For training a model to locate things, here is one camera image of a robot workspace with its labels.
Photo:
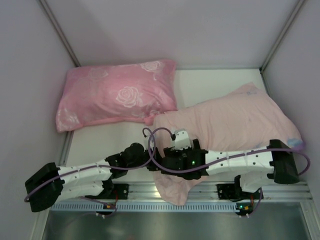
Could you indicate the slotted grey cable duct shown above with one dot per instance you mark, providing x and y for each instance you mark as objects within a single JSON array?
[{"x": 123, "y": 206}]

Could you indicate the left aluminium corner post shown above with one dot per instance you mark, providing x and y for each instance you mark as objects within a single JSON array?
[{"x": 48, "y": 12}]

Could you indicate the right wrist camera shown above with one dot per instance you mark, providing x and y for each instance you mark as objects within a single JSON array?
[{"x": 181, "y": 140}]

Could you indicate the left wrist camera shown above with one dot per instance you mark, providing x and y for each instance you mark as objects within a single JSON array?
[{"x": 147, "y": 142}]

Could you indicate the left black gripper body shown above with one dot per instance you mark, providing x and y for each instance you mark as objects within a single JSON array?
[{"x": 155, "y": 163}]

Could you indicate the aluminium corner post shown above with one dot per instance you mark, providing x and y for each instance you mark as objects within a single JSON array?
[
  {"x": 48, "y": 12},
  {"x": 285, "y": 29}
]

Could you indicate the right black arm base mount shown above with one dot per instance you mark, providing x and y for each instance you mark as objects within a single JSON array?
[{"x": 229, "y": 191}]

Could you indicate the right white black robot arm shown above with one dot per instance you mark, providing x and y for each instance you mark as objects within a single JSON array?
[{"x": 250, "y": 169}]

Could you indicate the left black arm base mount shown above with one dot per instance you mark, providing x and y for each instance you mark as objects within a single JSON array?
[{"x": 120, "y": 191}]

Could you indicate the purple princess print pillowcase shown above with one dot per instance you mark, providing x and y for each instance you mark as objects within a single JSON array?
[{"x": 243, "y": 120}]

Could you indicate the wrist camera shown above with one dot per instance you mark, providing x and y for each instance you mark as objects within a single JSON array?
[
  {"x": 181, "y": 140},
  {"x": 147, "y": 142}
]

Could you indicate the pink rose pattern pillow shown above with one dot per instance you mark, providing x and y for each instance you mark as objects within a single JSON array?
[{"x": 104, "y": 94}]

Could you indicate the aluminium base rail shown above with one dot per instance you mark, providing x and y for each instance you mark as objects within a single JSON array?
[{"x": 214, "y": 191}]

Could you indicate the right aluminium corner post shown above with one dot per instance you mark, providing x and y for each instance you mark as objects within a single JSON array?
[{"x": 285, "y": 29}]

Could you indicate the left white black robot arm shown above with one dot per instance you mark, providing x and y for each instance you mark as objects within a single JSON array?
[{"x": 52, "y": 183}]

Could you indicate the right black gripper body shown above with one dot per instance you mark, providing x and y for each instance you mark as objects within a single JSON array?
[{"x": 166, "y": 152}]

